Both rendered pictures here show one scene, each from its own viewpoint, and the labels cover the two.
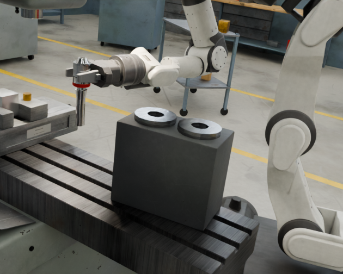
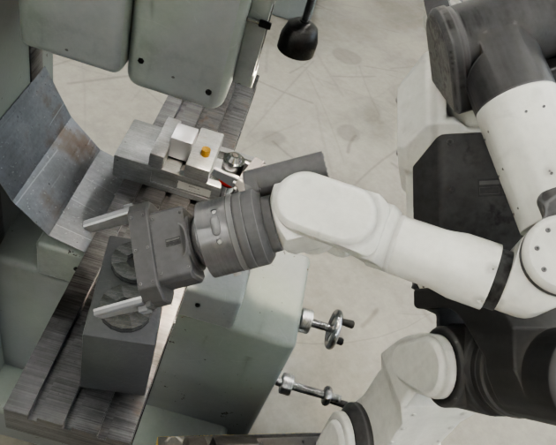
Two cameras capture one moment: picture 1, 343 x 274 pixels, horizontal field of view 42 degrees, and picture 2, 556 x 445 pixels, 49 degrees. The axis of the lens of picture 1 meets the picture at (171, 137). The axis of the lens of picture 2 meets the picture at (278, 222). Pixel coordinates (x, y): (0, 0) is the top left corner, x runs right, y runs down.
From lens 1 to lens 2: 1.10 m
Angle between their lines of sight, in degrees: 50
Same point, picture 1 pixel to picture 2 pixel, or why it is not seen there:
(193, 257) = (27, 387)
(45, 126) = (203, 189)
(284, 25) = not seen: outside the picture
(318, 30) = (406, 366)
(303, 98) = (380, 425)
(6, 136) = (153, 172)
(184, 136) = (101, 298)
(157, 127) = (113, 271)
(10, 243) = (53, 250)
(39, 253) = not seen: hidden behind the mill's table
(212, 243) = (61, 400)
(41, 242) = not seen: hidden behind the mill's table
